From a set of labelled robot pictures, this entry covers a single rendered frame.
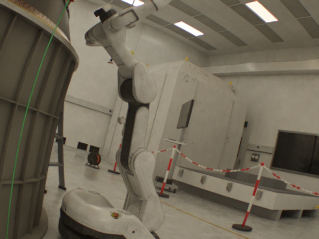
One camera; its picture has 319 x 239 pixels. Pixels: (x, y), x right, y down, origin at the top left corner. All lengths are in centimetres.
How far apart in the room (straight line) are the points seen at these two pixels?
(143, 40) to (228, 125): 463
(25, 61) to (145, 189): 105
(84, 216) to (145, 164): 51
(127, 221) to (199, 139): 643
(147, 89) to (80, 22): 856
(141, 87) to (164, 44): 978
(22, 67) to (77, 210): 83
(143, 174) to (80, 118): 813
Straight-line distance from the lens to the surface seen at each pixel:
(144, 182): 175
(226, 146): 862
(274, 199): 486
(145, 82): 169
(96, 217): 153
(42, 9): 142
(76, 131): 977
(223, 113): 842
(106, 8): 167
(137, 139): 173
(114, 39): 164
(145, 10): 151
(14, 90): 128
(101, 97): 1003
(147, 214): 184
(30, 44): 131
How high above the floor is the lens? 75
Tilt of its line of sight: 4 degrees up
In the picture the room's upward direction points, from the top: 15 degrees clockwise
